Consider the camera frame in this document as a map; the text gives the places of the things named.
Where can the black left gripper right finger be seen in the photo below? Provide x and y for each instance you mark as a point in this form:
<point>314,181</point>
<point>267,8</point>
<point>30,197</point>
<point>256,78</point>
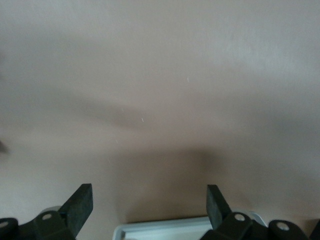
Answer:
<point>215,207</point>

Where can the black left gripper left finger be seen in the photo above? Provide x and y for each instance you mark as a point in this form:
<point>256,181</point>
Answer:
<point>80,207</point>

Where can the white plastic tray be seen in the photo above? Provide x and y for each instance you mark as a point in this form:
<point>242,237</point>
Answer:
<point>162,230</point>

